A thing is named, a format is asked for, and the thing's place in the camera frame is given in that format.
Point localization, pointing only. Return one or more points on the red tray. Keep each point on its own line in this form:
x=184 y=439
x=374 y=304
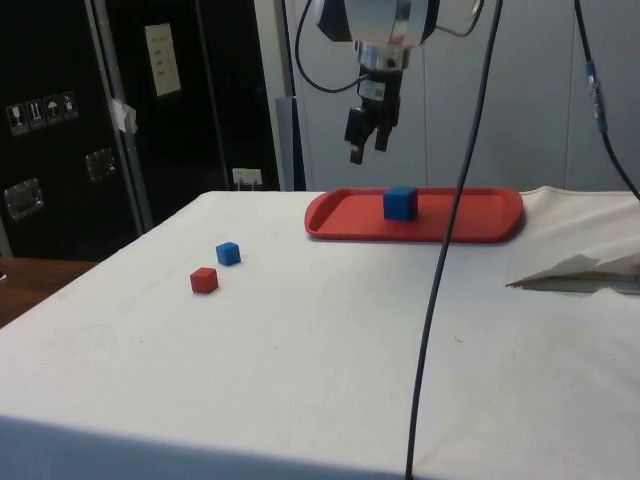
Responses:
x=350 y=220

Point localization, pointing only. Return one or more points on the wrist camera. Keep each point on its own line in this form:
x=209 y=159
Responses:
x=382 y=57

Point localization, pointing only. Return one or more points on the white wall socket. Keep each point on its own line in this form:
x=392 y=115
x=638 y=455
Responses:
x=247 y=178

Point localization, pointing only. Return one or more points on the small blue cube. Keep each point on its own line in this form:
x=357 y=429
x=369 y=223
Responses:
x=227 y=254

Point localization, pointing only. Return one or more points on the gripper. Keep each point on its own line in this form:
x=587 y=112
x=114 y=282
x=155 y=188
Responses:
x=380 y=90

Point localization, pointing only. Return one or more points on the black cabinet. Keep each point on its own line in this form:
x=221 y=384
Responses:
x=50 y=165

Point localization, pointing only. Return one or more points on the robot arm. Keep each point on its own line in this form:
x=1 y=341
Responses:
x=375 y=17

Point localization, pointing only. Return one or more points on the small red cube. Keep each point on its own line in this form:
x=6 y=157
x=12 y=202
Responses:
x=202 y=281

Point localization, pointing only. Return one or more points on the large blue cube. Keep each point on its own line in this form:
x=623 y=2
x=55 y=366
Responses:
x=397 y=204

